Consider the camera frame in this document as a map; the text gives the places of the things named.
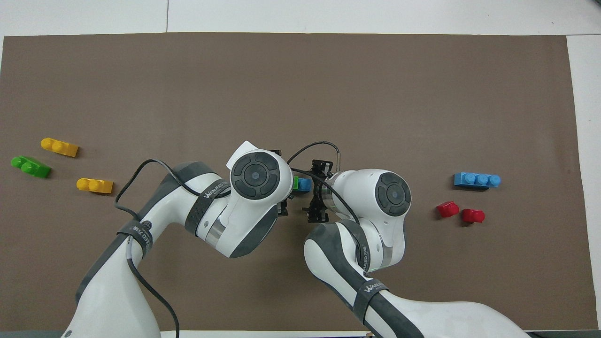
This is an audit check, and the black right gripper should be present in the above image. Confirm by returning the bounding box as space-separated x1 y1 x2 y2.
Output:
270 149 335 223

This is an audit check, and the yellow two-stud toy block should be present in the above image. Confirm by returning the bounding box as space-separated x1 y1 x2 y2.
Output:
40 137 79 157
76 177 114 194

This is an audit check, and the brown table mat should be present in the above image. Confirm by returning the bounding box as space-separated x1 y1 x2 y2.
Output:
0 32 593 332

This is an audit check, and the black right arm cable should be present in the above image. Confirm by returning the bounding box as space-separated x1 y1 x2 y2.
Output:
286 141 362 226

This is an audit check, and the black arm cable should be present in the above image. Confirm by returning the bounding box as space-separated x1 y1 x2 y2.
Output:
114 159 231 338
286 141 362 226

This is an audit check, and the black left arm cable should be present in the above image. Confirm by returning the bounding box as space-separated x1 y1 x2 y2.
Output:
114 159 231 338

